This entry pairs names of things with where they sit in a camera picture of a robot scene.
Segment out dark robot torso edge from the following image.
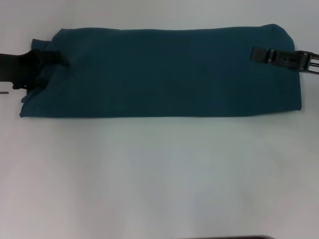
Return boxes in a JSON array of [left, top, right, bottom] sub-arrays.
[[174, 235, 273, 239]]

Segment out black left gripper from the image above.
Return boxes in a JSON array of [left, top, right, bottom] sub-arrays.
[[0, 48, 71, 90]]

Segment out teal t-shirt with FREE print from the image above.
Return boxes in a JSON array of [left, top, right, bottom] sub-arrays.
[[18, 23, 303, 119]]

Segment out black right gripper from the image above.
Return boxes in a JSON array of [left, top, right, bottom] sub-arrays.
[[250, 46, 319, 75]]

